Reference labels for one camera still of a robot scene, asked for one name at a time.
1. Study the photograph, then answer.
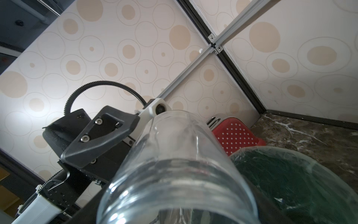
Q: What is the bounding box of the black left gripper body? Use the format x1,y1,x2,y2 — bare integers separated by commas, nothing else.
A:
60,137,134,184

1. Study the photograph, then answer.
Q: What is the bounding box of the aluminium frame rail back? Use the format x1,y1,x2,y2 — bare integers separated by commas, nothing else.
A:
212,0,279,46

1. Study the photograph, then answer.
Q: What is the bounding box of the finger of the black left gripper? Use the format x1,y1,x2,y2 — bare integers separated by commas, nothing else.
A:
60,106,140,169

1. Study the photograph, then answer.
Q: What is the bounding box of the beige lid jar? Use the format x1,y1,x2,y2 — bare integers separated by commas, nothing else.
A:
96,110,259,224

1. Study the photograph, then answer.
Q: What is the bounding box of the red polka dot toaster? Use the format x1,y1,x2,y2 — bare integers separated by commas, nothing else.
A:
206,114,266,156

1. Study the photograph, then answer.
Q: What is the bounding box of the aluminium frame rail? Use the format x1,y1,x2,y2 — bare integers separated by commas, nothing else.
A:
212,0,279,46
157,45,213,99

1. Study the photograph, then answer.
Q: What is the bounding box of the aluminium frame rail left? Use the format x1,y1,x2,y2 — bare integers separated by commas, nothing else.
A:
157,45,213,99

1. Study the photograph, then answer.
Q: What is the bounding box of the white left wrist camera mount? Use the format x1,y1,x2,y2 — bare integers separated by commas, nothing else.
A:
129,98,172,141

